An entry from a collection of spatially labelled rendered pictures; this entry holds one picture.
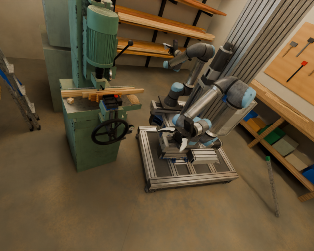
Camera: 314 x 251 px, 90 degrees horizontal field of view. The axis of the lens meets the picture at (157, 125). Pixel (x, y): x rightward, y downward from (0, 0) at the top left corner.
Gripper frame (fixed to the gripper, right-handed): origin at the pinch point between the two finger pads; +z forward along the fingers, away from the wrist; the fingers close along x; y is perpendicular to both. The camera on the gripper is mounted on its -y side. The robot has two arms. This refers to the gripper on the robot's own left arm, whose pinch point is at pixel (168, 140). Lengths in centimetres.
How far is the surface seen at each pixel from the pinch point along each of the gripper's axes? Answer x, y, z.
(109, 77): 87, 10, -16
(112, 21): 66, -34, -6
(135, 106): 63, 27, -29
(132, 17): 236, -18, -137
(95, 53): 71, -15, 2
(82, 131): 71, 46, 14
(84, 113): 68, 27, 12
